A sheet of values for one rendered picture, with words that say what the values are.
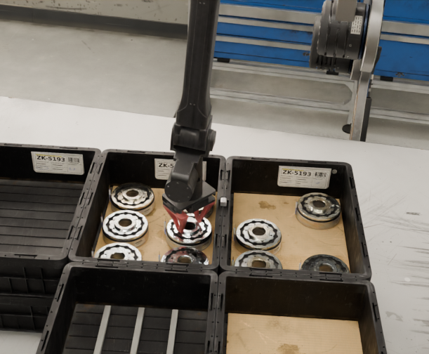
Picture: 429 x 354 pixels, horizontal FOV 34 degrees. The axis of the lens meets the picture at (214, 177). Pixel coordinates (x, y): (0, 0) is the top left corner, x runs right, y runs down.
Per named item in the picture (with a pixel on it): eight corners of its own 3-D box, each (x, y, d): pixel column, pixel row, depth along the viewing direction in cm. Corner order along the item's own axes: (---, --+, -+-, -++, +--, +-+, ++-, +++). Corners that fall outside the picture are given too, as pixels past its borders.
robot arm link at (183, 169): (217, 126, 139) (175, 118, 140) (206, 160, 131) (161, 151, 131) (210, 172, 147) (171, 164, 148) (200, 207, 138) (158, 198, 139)
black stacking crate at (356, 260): (225, 194, 174) (227, 157, 168) (343, 201, 174) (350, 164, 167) (218, 312, 142) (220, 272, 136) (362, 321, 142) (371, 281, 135)
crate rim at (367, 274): (226, 163, 169) (226, 154, 167) (350, 170, 168) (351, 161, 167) (218, 279, 136) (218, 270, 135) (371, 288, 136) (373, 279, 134)
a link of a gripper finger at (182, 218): (206, 230, 155) (207, 198, 149) (181, 244, 151) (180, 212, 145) (187, 214, 159) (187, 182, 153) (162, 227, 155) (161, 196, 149)
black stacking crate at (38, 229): (-12, 181, 176) (-19, 143, 169) (104, 187, 175) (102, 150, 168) (-72, 294, 144) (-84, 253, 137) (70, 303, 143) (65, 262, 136)
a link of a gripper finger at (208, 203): (215, 225, 156) (216, 193, 150) (190, 239, 152) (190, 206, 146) (196, 209, 160) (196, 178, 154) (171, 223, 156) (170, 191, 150)
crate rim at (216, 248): (103, 156, 169) (102, 147, 168) (226, 163, 169) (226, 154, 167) (67, 270, 137) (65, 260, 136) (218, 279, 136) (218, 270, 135)
